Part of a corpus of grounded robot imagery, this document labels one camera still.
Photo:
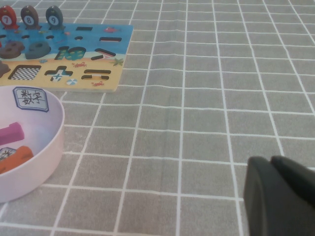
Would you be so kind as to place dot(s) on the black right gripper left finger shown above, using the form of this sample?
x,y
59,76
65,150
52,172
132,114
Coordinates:
x,y
270,209

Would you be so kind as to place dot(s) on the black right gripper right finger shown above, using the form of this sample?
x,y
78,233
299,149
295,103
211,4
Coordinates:
x,y
300,179

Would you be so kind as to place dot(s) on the pale pink plastic bowl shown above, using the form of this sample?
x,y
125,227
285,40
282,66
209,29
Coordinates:
x,y
41,147

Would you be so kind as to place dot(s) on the colourful wooden number puzzle board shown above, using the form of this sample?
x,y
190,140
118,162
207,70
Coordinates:
x,y
64,34

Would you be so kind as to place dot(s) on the brown wooden star piece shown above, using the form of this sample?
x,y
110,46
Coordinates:
x,y
3,68

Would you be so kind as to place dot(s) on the grey white-checked tablecloth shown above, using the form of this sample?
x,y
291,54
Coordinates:
x,y
197,123

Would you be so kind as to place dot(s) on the white handwritten paper label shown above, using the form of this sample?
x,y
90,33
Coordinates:
x,y
30,99

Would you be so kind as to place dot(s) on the magenta wooden number one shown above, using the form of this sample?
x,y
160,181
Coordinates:
x,y
12,134

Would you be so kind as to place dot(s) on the dark blue wooden number nine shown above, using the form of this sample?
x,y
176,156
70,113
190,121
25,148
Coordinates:
x,y
37,51

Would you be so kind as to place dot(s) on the dark blue wooden fish nine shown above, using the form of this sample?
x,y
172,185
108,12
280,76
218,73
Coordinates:
x,y
54,18

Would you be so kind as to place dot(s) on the brown wooden number eight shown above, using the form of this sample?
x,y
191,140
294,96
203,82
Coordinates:
x,y
11,51

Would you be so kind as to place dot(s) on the brown wooden fish eight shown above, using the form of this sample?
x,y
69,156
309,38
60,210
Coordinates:
x,y
29,17

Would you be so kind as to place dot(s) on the red wooden fish seven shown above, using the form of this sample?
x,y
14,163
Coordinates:
x,y
7,18

